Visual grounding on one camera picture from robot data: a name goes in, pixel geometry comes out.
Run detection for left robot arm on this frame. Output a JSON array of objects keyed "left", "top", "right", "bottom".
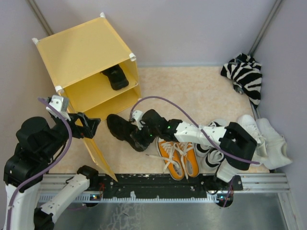
[{"left": 3, "top": 113, "right": 101, "bottom": 230}]

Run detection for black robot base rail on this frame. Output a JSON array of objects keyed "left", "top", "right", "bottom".
[{"left": 59, "top": 172, "right": 243, "bottom": 207}]

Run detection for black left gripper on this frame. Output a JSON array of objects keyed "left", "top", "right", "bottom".
[{"left": 41, "top": 110, "right": 100, "bottom": 160}]

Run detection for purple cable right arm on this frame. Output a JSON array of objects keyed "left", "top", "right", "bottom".
[{"left": 129, "top": 96, "right": 261, "bottom": 207}]

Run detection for zebra striped cloth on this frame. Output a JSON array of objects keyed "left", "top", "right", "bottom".
[{"left": 220, "top": 53, "right": 262, "bottom": 108}]

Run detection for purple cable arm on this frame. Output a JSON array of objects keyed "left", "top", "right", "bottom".
[
  {"left": 129, "top": 96, "right": 261, "bottom": 207},
  {"left": 6, "top": 97, "right": 73, "bottom": 228}
]

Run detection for black shoe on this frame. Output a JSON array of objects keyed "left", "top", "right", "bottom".
[
  {"left": 100, "top": 64, "right": 129, "bottom": 91},
  {"left": 106, "top": 114, "right": 155, "bottom": 152}
]

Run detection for orange sneaker left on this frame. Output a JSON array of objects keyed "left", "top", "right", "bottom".
[{"left": 147, "top": 138, "right": 185, "bottom": 181}]

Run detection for black white sneaker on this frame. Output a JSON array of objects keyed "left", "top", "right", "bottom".
[
  {"left": 204, "top": 148, "right": 225, "bottom": 170},
  {"left": 195, "top": 119, "right": 228, "bottom": 158}
]

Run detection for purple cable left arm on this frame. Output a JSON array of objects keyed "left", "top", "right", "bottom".
[{"left": 6, "top": 97, "right": 73, "bottom": 228}]

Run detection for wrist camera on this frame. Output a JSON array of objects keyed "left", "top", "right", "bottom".
[
  {"left": 48, "top": 95, "right": 71, "bottom": 121},
  {"left": 129, "top": 110, "right": 144, "bottom": 130}
]

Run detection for black white sneaker right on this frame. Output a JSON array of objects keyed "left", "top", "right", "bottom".
[{"left": 204, "top": 148, "right": 225, "bottom": 170}]

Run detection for black white sneaker left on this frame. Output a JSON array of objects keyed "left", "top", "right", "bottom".
[{"left": 195, "top": 119, "right": 228, "bottom": 158}]

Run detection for orange sneaker right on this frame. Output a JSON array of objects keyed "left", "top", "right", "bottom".
[{"left": 178, "top": 142, "right": 200, "bottom": 179}]

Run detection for orange sneaker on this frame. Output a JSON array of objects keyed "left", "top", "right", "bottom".
[
  {"left": 178, "top": 142, "right": 200, "bottom": 179},
  {"left": 147, "top": 138, "right": 185, "bottom": 181}
]

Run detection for yellow shoe cabinet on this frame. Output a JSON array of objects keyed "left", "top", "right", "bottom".
[{"left": 32, "top": 13, "right": 141, "bottom": 120}]

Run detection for yellow cabinet door panel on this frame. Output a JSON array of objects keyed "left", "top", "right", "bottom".
[{"left": 83, "top": 138, "right": 118, "bottom": 182}]

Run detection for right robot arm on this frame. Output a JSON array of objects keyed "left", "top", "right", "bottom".
[{"left": 130, "top": 109, "right": 258, "bottom": 190}]

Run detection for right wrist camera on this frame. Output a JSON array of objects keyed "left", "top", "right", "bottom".
[{"left": 129, "top": 110, "right": 144, "bottom": 130}]

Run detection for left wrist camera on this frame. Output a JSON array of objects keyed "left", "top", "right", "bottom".
[{"left": 48, "top": 95, "right": 71, "bottom": 121}]

